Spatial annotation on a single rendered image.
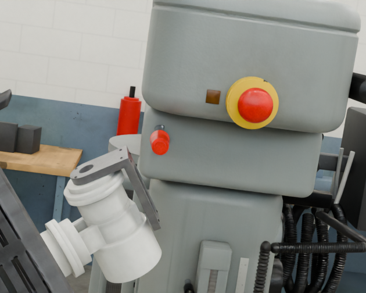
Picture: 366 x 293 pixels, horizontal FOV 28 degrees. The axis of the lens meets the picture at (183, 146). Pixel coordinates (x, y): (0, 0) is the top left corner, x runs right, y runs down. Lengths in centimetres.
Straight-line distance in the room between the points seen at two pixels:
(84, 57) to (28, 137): 78
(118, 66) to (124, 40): 19
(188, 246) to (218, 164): 13
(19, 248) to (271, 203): 55
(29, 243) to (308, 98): 44
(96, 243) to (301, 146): 35
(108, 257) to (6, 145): 417
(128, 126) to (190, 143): 422
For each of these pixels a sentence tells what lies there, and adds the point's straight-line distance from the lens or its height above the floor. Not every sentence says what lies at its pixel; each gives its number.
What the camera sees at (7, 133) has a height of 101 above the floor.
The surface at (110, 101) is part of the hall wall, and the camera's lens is 531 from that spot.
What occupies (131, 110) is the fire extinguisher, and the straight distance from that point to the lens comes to 516.
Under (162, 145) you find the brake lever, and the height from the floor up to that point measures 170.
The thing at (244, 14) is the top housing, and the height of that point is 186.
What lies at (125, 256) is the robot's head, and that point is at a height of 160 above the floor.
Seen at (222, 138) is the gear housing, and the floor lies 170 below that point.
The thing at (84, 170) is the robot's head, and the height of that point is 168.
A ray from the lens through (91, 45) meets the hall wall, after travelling 529.
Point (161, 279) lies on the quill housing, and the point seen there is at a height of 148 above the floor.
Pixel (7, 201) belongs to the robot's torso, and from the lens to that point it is 55.
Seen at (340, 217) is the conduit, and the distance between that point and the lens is 138.
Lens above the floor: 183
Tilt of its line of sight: 9 degrees down
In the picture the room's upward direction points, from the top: 8 degrees clockwise
